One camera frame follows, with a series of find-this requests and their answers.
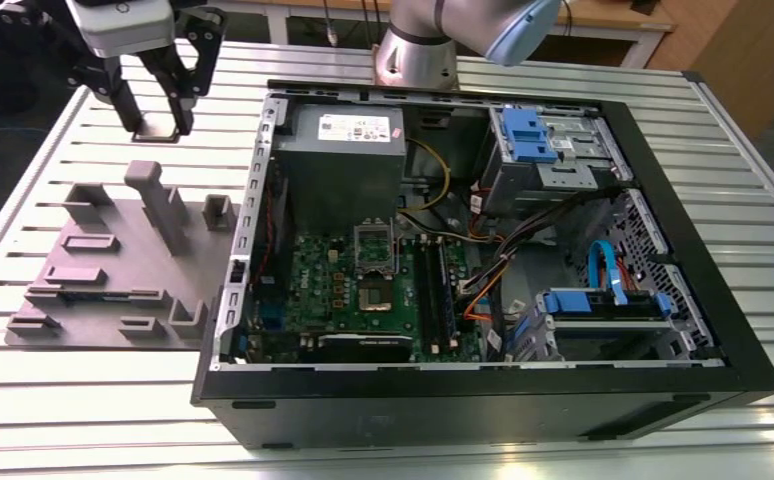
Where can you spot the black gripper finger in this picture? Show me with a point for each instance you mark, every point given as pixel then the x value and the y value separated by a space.
pixel 114 80
pixel 202 50

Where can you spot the silver CPU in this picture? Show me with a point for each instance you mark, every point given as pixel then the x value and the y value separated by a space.
pixel 157 129

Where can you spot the CPU socket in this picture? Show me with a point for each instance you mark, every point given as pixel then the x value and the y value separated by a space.
pixel 381 296

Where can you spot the grey power supply unit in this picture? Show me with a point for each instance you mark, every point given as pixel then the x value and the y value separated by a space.
pixel 333 180

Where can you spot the grey parts rack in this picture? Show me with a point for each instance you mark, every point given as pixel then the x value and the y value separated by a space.
pixel 133 260

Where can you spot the RAM stick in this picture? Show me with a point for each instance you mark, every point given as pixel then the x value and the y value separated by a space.
pixel 93 298

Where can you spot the metal locking lever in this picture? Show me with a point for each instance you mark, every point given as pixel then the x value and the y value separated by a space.
pixel 395 252

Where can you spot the blue plastic drive latch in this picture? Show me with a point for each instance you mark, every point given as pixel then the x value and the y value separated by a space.
pixel 527 135

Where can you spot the blue expansion slot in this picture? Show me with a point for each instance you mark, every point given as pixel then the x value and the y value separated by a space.
pixel 272 317

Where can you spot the green motherboard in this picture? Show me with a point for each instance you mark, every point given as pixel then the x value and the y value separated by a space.
pixel 320 305

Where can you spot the blue VGA port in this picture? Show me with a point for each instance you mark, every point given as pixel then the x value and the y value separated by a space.
pixel 240 347

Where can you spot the metal optical drive cage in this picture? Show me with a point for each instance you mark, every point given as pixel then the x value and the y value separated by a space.
pixel 560 180

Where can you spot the black RAM slot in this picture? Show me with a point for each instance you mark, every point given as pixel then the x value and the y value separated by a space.
pixel 444 295

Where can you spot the graphics card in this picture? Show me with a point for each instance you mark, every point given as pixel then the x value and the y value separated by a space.
pixel 360 348

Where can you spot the table corner cap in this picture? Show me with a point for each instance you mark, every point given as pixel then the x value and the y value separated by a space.
pixel 691 77

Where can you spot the hard disk in blue carrier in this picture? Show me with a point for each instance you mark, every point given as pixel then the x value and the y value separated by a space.
pixel 573 302

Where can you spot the metal disk bay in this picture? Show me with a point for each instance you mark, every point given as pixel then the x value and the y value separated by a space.
pixel 533 345

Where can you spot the black PC case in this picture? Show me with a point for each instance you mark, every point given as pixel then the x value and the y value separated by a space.
pixel 427 415

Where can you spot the wooden cabinet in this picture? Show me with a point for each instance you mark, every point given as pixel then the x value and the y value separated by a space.
pixel 747 50

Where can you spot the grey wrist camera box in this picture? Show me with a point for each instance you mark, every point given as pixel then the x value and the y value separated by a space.
pixel 22 12

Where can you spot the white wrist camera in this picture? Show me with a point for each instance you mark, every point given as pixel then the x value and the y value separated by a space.
pixel 126 27

